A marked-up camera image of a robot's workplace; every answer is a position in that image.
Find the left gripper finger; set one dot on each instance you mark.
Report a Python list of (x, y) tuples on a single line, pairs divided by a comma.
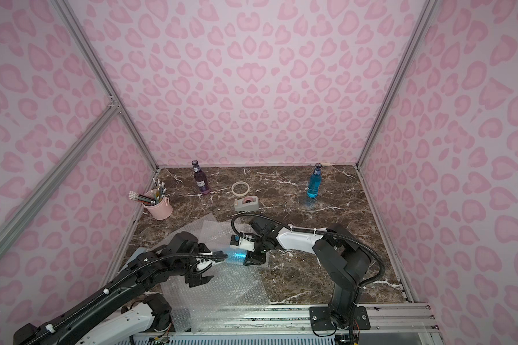
[(196, 280), (203, 266)]

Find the beige masking tape roll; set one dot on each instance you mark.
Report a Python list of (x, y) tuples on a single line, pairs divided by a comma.
[(240, 189)]

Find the blue glass bottle right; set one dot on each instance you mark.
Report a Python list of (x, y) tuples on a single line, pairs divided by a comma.
[(315, 181)]

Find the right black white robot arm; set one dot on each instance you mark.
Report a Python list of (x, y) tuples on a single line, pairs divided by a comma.
[(247, 222)]

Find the blue bottle with label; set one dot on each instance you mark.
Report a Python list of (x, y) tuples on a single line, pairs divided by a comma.
[(233, 256)]

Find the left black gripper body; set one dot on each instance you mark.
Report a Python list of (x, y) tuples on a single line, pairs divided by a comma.
[(194, 271)]

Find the white tape dispenser pink roll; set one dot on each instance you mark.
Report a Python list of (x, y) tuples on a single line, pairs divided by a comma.
[(249, 203)]

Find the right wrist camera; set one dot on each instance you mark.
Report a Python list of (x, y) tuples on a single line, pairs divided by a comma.
[(245, 242)]

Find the purple glass bottle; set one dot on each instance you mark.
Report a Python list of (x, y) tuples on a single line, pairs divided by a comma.
[(200, 178)]

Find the pink pen cup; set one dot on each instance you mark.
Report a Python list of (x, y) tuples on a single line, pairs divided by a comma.
[(162, 209)]

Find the bubble wrap sheet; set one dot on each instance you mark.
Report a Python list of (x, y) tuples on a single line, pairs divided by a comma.
[(216, 235), (221, 299)]

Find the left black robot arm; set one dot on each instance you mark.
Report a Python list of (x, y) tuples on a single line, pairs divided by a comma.
[(90, 322)]

